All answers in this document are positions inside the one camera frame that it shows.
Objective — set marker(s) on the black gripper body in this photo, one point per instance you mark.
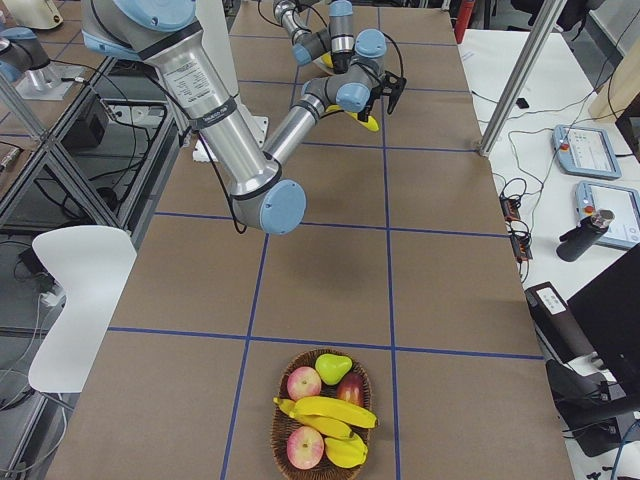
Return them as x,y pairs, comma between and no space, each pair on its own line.
370,105
342,62

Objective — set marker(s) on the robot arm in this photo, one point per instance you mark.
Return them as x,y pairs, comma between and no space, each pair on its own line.
320,30
168,36

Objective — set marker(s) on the grey square plate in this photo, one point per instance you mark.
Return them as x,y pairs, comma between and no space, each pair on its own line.
319,64

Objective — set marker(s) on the red cylinder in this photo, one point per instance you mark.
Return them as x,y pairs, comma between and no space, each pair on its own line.
463,18

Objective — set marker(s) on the orange circuit board upper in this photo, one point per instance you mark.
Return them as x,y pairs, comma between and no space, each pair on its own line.
510,209

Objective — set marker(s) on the orange circuit board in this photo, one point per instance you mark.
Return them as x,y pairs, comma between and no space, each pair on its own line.
521,248
510,209

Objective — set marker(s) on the orange circuit board lower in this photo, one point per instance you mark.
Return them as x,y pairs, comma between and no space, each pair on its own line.
521,248

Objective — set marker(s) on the far teach pendant tablet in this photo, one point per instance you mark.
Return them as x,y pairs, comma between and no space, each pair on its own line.
583,151

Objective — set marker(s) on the teach pendant tablet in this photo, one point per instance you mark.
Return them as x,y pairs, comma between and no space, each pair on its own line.
623,232
583,151

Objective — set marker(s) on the green pear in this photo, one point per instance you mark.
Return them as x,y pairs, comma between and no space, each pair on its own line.
332,367

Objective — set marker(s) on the near teach pendant tablet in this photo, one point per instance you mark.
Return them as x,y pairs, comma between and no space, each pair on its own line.
623,232

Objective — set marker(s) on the black box with label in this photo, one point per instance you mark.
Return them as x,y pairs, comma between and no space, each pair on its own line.
556,322

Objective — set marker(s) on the red mango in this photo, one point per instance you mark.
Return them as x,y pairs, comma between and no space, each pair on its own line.
351,389

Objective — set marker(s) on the pink apple rear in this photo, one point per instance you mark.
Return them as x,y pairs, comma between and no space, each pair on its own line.
303,382

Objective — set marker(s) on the pink apple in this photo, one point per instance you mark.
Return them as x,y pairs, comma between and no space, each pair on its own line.
305,448
303,382

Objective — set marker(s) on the yellow banana upper bunch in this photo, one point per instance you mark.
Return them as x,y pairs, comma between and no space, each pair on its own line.
334,408

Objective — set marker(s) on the white chair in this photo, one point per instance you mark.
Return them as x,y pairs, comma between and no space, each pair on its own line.
91,263

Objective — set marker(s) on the black monitor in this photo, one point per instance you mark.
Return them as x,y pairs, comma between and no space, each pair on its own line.
607,311

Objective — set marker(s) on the yellow banana short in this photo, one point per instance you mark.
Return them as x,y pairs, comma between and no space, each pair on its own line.
346,453

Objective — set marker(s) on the pink apple front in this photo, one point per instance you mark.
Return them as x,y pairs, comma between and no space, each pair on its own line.
305,448

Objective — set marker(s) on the monitor stand base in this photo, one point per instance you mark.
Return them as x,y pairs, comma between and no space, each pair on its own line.
598,413

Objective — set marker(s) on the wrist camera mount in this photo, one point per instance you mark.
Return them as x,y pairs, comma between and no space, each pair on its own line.
393,87

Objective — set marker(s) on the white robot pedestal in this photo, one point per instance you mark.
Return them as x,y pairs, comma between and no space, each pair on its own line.
202,74

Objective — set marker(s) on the aluminium frame post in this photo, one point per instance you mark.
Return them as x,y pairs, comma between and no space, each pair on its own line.
534,44

